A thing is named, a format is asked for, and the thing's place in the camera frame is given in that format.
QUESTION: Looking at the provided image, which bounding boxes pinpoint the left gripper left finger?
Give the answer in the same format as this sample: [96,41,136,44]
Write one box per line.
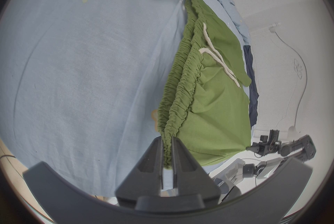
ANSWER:
[116,137,164,209]

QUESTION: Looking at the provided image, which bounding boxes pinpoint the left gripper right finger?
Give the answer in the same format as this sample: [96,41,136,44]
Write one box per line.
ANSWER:
[171,136,221,204]

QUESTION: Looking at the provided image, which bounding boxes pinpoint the green shorts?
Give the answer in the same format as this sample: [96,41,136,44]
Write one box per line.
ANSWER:
[157,0,253,167]

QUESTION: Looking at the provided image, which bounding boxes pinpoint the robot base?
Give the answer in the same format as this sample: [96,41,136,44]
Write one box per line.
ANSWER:
[209,158,247,204]

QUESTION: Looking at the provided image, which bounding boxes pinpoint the dark blue garment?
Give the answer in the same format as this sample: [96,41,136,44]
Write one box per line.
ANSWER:
[243,45,259,127]

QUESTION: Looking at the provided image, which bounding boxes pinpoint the pale blue quilt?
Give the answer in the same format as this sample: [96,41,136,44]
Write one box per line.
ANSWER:
[197,0,251,45]

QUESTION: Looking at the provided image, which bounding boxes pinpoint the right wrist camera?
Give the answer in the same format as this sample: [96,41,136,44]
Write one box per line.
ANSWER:
[260,130,280,144]

